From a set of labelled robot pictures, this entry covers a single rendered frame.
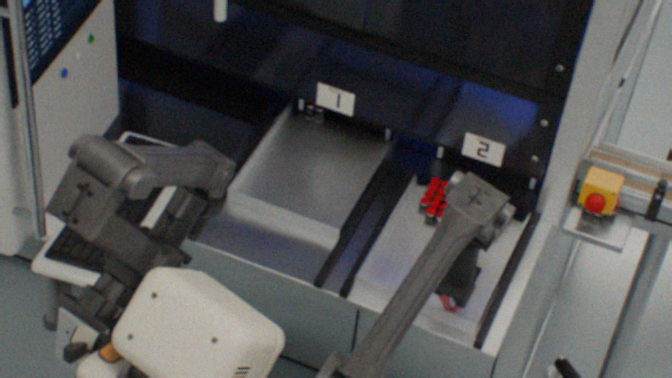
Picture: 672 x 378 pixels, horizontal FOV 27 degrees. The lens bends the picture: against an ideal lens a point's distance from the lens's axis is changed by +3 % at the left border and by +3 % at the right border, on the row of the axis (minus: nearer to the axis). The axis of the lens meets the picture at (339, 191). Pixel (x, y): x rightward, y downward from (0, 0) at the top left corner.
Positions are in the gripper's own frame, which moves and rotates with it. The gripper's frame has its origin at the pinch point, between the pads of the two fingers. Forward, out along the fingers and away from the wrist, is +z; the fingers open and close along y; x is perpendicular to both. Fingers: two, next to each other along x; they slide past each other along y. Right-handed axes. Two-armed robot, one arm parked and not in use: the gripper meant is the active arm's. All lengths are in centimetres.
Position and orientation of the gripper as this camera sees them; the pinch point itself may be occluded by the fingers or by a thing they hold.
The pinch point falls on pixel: (450, 311)
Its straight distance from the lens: 269.7
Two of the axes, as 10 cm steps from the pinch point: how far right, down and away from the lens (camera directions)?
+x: -9.1, -3.4, 2.4
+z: -1.1, 7.6, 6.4
